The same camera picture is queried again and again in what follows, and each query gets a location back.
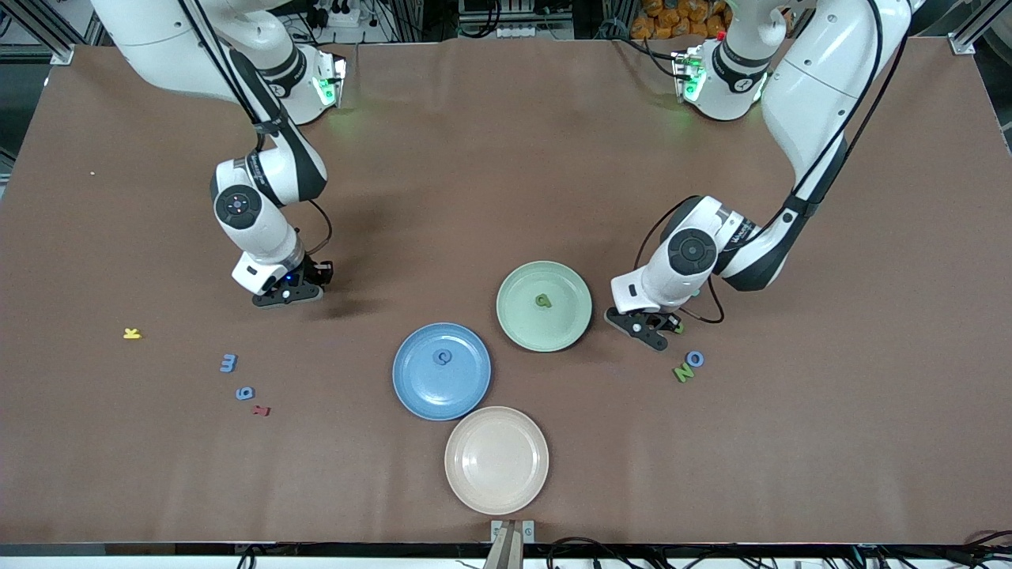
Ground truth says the pile of orange objects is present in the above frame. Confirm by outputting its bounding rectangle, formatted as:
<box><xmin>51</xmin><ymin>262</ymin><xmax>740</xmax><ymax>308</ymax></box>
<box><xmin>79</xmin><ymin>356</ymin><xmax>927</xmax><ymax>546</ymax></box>
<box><xmin>630</xmin><ymin>0</ymin><xmax>732</xmax><ymax>40</ymax></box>

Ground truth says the blue plate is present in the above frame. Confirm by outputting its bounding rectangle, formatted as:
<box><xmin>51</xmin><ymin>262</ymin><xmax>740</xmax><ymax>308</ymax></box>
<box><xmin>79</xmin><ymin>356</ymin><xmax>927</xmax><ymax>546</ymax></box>
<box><xmin>392</xmin><ymin>322</ymin><xmax>492</xmax><ymax>421</ymax></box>

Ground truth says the beige plate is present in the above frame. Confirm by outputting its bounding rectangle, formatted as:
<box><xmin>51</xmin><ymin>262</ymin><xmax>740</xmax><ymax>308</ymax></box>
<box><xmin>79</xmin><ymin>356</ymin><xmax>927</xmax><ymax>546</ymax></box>
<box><xmin>444</xmin><ymin>405</ymin><xmax>549</xmax><ymax>516</ymax></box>

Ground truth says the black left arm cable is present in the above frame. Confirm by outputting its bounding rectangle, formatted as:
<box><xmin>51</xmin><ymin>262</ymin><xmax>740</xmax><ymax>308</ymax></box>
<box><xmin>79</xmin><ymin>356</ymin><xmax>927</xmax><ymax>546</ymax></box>
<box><xmin>632</xmin><ymin>0</ymin><xmax>910</xmax><ymax>326</ymax></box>

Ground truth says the light green plate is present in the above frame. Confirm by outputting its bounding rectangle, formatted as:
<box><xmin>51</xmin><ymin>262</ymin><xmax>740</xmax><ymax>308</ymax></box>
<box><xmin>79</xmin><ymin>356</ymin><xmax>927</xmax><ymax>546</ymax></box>
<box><xmin>496</xmin><ymin>260</ymin><xmax>593</xmax><ymax>353</ymax></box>

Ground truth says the aluminium frame profile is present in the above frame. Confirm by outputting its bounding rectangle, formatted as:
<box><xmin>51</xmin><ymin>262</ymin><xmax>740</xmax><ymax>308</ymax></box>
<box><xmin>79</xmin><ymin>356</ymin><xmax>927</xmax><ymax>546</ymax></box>
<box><xmin>0</xmin><ymin>0</ymin><xmax>76</xmax><ymax>66</ymax></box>
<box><xmin>949</xmin><ymin>0</ymin><xmax>1012</xmax><ymax>56</ymax></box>

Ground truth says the grey metal bracket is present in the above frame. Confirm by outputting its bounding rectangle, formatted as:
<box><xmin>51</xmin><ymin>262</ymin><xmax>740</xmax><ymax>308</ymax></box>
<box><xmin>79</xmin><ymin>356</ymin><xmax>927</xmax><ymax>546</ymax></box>
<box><xmin>490</xmin><ymin>519</ymin><xmax>536</xmax><ymax>545</ymax></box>

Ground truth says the white power strip with plugs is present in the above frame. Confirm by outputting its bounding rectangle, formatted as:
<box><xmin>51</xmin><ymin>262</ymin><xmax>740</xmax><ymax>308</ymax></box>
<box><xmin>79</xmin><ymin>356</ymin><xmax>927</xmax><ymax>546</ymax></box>
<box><xmin>304</xmin><ymin>0</ymin><xmax>361</xmax><ymax>28</ymax></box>

